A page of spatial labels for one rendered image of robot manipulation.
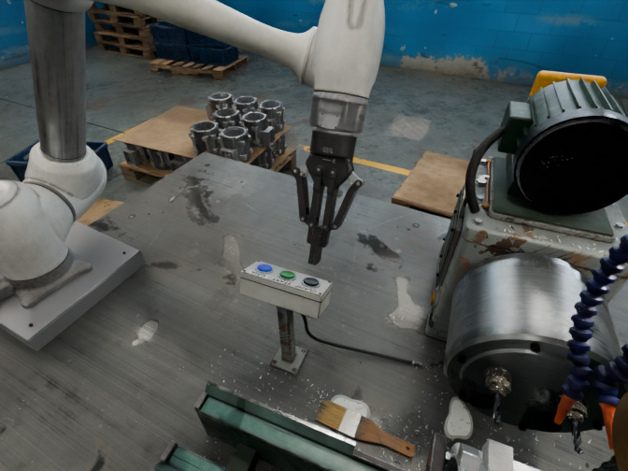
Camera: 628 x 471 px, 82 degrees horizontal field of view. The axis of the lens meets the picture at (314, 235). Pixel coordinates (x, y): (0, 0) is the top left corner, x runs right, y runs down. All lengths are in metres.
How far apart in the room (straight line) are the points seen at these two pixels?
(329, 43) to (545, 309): 0.50
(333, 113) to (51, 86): 0.66
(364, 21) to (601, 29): 5.31
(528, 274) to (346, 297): 0.51
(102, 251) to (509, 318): 1.06
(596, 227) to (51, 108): 1.15
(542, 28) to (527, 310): 5.29
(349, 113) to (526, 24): 5.24
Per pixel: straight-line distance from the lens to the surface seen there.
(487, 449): 0.59
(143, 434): 0.91
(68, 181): 1.15
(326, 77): 0.59
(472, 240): 0.75
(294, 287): 0.67
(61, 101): 1.04
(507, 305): 0.63
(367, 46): 0.59
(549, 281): 0.67
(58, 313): 1.12
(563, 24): 5.78
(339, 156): 0.59
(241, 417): 0.73
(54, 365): 1.09
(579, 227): 0.81
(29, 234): 1.08
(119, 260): 1.18
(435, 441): 0.61
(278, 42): 0.75
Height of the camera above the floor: 1.58
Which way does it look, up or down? 41 degrees down
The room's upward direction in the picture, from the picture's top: straight up
